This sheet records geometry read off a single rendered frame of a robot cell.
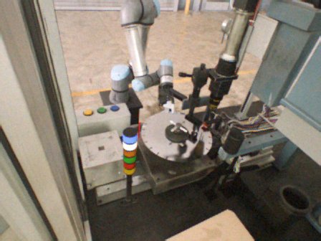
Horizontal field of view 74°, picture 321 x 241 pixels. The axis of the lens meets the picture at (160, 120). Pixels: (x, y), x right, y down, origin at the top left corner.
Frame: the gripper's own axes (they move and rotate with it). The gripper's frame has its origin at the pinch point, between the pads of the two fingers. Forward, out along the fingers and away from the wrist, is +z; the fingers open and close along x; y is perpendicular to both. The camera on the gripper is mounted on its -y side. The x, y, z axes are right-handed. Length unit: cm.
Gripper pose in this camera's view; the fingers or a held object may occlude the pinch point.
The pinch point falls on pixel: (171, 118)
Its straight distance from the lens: 116.6
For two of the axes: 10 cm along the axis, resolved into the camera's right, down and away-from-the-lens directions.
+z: 0.2, 9.6, -2.9
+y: -9.9, -0.2, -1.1
